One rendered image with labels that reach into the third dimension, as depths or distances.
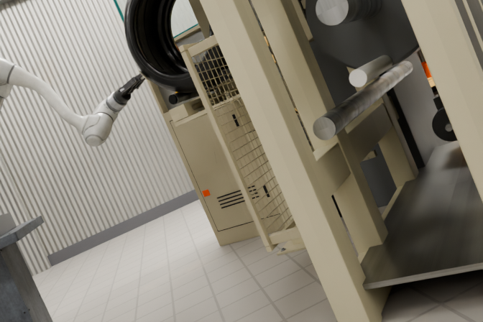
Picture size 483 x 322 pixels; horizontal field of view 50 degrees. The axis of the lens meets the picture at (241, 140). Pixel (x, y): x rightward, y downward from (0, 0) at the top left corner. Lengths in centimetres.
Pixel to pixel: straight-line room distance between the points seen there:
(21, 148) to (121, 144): 102
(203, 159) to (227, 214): 37
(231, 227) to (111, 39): 315
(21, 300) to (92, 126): 82
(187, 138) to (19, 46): 313
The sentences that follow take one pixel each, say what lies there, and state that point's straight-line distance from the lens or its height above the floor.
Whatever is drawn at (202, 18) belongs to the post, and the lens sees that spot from 259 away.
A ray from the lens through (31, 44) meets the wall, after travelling 590.
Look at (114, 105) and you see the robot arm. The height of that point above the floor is 100.
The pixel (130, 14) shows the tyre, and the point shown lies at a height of 131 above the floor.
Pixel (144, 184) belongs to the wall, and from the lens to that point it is 570.
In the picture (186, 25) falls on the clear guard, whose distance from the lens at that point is 307.
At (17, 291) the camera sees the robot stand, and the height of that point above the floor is 40.
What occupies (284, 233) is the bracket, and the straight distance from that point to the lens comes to 164.
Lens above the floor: 76
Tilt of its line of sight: 4 degrees down
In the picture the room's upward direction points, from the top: 23 degrees counter-clockwise
